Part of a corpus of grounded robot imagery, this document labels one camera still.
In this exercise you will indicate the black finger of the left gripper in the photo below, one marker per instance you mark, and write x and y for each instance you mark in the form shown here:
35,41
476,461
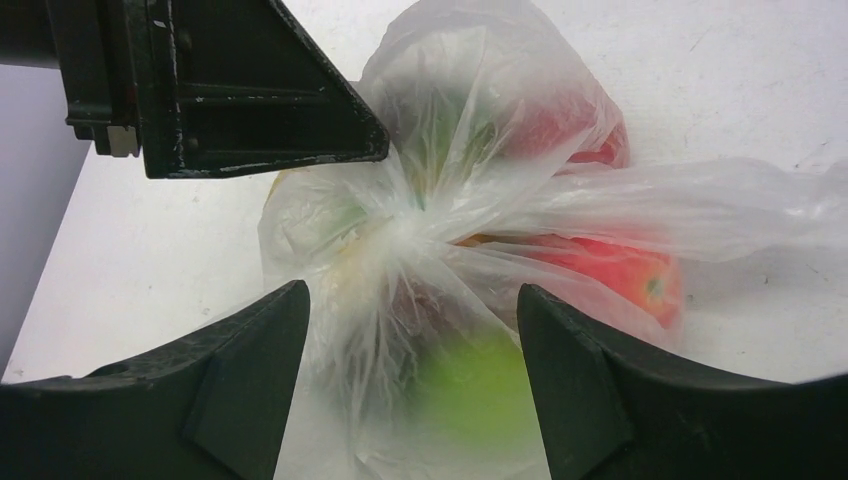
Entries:
207,89

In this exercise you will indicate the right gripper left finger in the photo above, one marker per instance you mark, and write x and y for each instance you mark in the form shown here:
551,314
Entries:
212,404

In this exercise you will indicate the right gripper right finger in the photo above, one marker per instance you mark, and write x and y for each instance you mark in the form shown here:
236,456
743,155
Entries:
611,406

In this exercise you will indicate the red fake apple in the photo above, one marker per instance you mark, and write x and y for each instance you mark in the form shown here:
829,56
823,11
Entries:
650,280

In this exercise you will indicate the clear plastic bag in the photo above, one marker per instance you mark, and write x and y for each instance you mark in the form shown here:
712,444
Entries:
430,243

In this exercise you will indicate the green fake apple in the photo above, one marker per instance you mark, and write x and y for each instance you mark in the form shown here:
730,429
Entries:
476,393

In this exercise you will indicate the red fake strawberry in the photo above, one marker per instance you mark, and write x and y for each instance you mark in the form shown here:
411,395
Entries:
544,130

